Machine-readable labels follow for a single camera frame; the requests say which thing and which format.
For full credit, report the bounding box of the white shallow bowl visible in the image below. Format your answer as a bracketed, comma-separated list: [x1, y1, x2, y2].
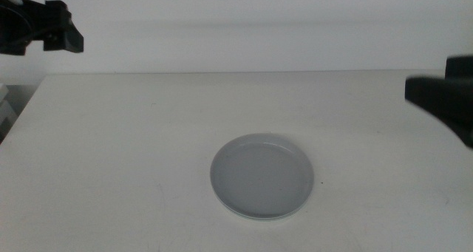
[217, 202, 307, 222]

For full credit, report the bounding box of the grey shallow bowl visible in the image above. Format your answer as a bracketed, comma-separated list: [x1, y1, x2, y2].
[209, 132, 316, 219]

